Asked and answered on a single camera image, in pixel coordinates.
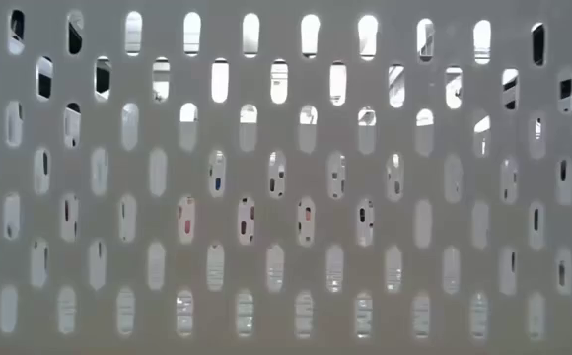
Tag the white perforated plastic basket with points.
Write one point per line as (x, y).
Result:
(286, 148)

